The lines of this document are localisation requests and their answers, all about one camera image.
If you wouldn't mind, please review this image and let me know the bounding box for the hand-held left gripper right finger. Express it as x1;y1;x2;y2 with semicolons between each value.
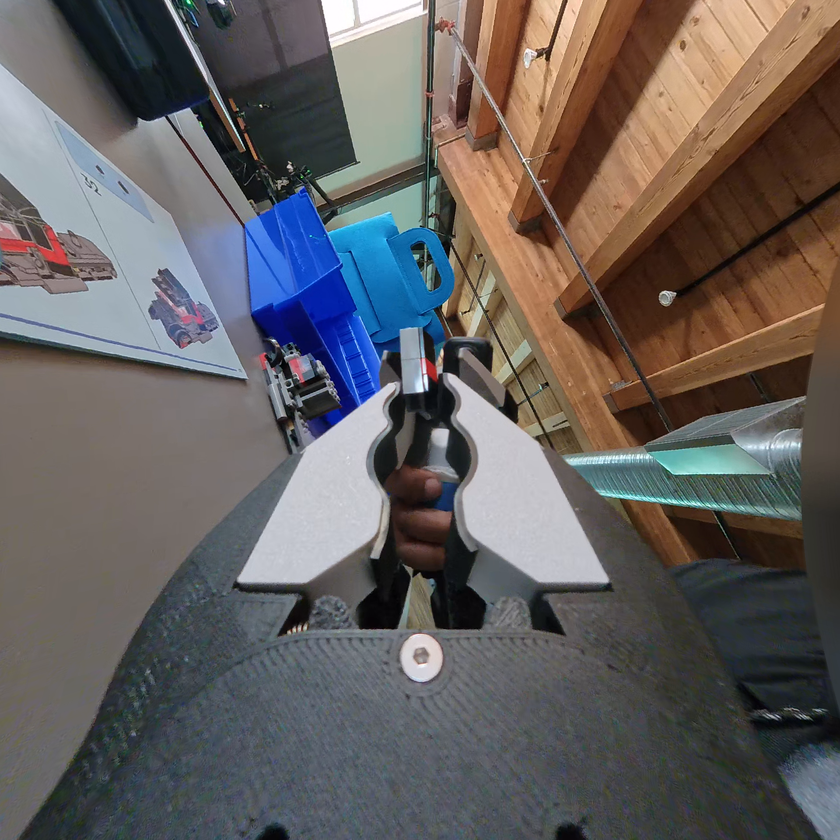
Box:
436;372;611;603

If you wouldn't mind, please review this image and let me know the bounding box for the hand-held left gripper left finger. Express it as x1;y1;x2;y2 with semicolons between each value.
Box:
235;382;401;599

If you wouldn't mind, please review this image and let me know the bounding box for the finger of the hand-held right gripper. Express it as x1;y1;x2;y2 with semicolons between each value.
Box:
456;346;519;424
379;351;421;473

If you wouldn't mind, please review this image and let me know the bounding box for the small grey red brick assembly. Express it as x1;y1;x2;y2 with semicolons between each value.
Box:
398;326;439;413

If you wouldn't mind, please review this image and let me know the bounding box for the toy brick vehicle model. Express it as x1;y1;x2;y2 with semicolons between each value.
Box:
259;336;343;454

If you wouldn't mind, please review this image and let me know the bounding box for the grey desk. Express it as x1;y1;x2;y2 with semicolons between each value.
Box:
0;0;316;840

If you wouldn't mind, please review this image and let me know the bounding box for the person's right hand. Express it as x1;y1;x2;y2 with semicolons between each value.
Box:
386;465;455;573

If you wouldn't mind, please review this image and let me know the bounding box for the blue felt bag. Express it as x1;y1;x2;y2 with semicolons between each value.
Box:
327;211;455;343

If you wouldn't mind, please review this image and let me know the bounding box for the blue plastic bin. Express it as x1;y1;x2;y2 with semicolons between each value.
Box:
243;185;396;424

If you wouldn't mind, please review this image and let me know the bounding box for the steel ceiling pipe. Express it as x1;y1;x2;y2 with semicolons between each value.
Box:
438;17;672;433

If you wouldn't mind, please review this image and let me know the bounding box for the black cloth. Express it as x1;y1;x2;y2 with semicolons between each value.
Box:
669;556;831;726

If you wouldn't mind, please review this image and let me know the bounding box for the black curtain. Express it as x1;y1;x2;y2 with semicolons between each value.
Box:
177;0;360;179

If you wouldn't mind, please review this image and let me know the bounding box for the brick instruction booklet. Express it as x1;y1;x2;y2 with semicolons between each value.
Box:
0;62;249;382

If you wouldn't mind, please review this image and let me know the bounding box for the bright window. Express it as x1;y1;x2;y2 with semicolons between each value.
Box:
322;0;429;37

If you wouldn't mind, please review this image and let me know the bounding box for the person's grey sweatshirt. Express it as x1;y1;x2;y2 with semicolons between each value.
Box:
777;718;840;821

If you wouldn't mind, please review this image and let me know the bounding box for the black device with green lights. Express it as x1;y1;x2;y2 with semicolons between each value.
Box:
177;0;238;28

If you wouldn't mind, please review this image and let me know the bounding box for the black hard case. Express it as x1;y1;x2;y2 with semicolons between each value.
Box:
52;0;212;123

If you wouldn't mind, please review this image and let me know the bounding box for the silver ventilation duct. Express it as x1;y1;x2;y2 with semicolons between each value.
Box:
563;395;807;524

